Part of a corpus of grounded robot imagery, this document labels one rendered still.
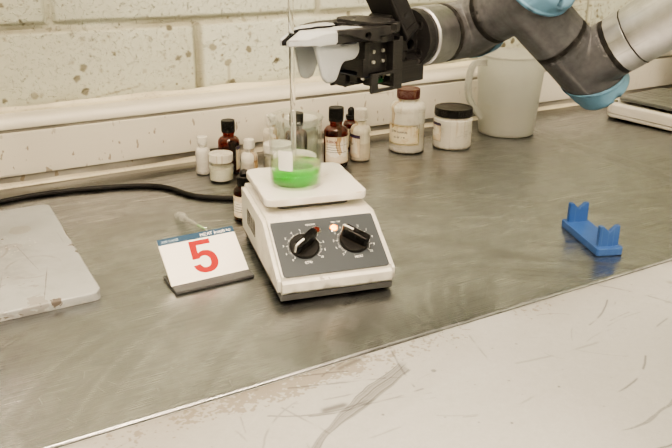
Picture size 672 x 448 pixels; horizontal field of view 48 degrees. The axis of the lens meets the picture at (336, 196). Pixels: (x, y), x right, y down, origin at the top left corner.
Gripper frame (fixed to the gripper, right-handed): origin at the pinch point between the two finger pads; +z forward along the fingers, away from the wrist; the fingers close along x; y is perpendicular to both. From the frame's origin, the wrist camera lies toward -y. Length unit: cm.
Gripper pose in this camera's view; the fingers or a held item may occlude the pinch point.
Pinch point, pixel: (293, 35)
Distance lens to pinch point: 83.7
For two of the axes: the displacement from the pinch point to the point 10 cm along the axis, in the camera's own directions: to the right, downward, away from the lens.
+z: -7.3, 2.3, -6.5
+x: -6.9, -2.5, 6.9
